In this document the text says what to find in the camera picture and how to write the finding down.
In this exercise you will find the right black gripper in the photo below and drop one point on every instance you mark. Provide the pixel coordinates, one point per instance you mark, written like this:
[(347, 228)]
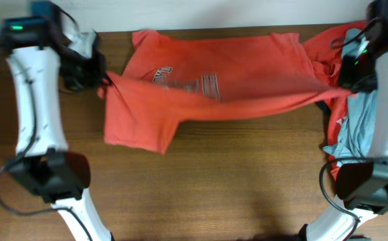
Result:
[(347, 64)]

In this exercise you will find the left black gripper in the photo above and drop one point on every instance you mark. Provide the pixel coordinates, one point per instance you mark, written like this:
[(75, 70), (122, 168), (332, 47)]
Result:
[(95, 80)]

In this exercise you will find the orange printed t-shirt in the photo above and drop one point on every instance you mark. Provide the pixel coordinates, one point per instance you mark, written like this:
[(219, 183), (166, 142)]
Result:
[(169, 81)]

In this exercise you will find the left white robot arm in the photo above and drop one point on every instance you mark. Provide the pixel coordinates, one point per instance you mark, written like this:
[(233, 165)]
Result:
[(47, 51)]

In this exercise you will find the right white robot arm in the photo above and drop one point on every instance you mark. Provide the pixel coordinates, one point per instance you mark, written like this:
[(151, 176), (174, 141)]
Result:
[(361, 182)]

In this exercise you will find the orange shirt in pile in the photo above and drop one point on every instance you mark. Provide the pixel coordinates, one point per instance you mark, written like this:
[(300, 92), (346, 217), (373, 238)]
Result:
[(327, 64)]

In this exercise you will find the grey t-shirt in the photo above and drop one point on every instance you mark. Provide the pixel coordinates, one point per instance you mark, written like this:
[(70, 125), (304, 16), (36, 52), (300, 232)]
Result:
[(356, 134)]

